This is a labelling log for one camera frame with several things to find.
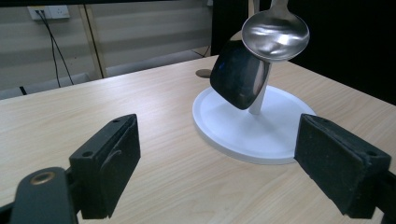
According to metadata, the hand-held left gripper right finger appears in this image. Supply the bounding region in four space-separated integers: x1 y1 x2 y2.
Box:
293 113 392 220

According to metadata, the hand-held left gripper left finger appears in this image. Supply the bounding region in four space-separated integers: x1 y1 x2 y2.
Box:
68 113 142 220

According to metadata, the stainless steel spatula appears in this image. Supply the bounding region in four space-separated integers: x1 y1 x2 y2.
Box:
209 39 272 111

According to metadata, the steel ladle with wooden handle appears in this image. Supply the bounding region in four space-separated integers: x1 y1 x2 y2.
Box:
240 0 311 63

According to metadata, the black curtain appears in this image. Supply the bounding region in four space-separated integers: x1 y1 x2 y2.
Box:
210 0 396 106

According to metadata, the round table grommet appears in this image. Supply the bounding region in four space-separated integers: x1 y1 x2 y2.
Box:
194 68 213 79

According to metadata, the black power cable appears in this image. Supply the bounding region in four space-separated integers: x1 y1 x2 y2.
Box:
36 9 76 89

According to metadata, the black floor cable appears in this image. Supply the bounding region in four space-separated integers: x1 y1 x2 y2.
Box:
190 46 212 59

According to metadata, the white wall socket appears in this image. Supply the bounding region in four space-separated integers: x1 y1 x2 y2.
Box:
26 4 71 21

